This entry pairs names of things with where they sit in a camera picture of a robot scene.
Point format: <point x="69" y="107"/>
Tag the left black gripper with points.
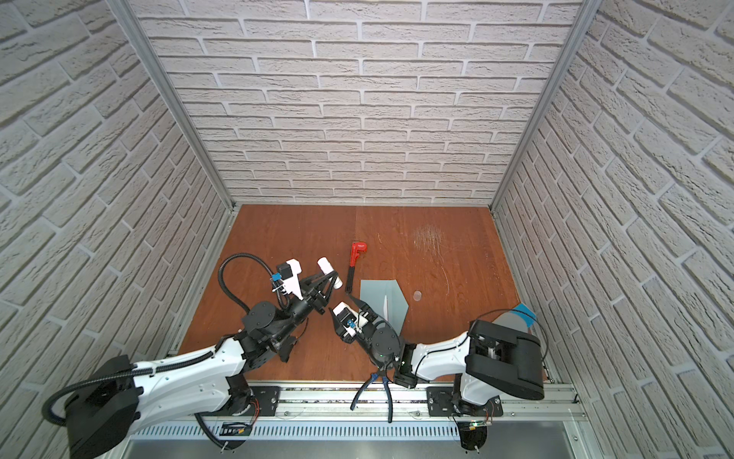
<point x="313" y="285"/>

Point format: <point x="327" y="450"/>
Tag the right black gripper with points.
<point x="369" y="310"/>

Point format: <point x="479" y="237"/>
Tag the white glue stick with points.
<point x="326" y="268"/>

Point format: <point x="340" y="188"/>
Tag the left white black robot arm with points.
<point x="122" y="398"/>

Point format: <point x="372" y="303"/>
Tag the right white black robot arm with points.
<point x="491" y="358"/>

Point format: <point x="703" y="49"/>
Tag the small black clip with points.
<point x="286" y="347"/>

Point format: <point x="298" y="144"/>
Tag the red black pipe wrench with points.
<point x="357" y="249"/>

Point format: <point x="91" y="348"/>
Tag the grey blue work glove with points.
<point x="519" y="318"/>

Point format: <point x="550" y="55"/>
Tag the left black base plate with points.
<point x="264" y="399"/>

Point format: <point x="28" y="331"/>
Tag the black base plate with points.
<point x="443" y="401"/>
<point x="264" y="399"/>

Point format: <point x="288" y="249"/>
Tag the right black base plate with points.
<point x="443" y="401"/>

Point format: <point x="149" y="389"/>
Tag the aluminium frame rail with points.
<point x="332" y="402"/>

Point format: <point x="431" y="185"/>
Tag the white slotted cable duct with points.
<point x="341" y="431"/>

